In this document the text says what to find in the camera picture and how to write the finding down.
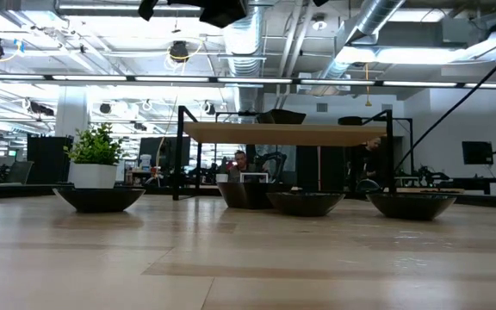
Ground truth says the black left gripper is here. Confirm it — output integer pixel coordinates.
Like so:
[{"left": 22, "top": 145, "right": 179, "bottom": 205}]
[{"left": 138, "top": 0, "right": 202, "bottom": 22}]

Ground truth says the long ceiling light bar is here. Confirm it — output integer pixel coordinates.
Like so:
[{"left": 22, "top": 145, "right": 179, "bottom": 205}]
[{"left": 0, "top": 73, "right": 496, "bottom": 90}]

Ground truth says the dark computer monitor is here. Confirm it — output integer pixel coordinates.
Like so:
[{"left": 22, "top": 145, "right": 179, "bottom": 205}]
[{"left": 138, "top": 136, "right": 192, "bottom": 170}]

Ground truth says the white building column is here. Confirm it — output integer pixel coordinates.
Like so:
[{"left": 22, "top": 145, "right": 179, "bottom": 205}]
[{"left": 54, "top": 92, "right": 90, "bottom": 140}]

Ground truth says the raised wooden shelf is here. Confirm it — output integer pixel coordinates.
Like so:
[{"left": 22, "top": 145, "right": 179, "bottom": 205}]
[{"left": 181, "top": 121, "right": 387, "bottom": 148}]

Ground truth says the person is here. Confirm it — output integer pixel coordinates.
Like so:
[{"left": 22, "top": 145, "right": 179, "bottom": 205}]
[
  {"left": 350, "top": 136, "right": 383, "bottom": 193},
  {"left": 227, "top": 150, "right": 258, "bottom": 183}
]

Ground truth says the green plant in white pot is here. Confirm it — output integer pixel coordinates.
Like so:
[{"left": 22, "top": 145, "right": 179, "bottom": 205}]
[{"left": 63, "top": 122, "right": 125, "bottom": 190}]

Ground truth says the black cabinet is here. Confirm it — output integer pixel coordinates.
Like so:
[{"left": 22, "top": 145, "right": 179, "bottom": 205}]
[{"left": 26, "top": 134, "right": 75, "bottom": 184}]

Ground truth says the dark office chair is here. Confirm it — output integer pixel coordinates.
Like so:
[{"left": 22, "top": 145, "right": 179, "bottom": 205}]
[{"left": 5, "top": 160, "right": 35, "bottom": 185}]

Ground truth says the dark rounded chair back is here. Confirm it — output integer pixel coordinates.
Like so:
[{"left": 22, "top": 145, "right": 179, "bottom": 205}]
[{"left": 355, "top": 178, "right": 381, "bottom": 194}]

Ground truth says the light wooden background table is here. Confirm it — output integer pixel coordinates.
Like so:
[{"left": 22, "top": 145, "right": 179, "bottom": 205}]
[{"left": 396, "top": 187, "right": 465, "bottom": 195}]

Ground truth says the black background table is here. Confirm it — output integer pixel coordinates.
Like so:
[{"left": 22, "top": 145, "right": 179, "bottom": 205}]
[{"left": 449, "top": 177, "right": 496, "bottom": 195}]

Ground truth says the ribbed grey ventilation duct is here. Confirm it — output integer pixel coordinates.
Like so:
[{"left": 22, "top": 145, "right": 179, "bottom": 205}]
[{"left": 224, "top": 0, "right": 270, "bottom": 114}]

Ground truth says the hanging yellow cord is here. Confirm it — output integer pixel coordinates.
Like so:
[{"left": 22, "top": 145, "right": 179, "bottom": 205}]
[{"left": 363, "top": 62, "right": 373, "bottom": 108}]

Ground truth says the black aluminium table frame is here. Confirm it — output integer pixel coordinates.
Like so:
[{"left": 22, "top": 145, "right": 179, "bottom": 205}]
[
  {"left": 458, "top": 194, "right": 496, "bottom": 211},
  {"left": 0, "top": 183, "right": 75, "bottom": 200}
]

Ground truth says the black metal shelf frame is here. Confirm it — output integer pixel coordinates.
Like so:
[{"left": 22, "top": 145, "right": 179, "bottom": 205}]
[{"left": 172, "top": 104, "right": 415, "bottom": 202}]

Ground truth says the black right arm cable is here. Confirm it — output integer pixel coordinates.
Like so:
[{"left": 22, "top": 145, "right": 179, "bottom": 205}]
[{"left": 394, "top": 28, "right": 496, "bottom": 173}]

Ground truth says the black wall monitor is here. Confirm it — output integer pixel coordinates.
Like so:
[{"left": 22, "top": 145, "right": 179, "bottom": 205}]
[{"left": 461, "top": 140, "right": 495, "bottom": 166}]

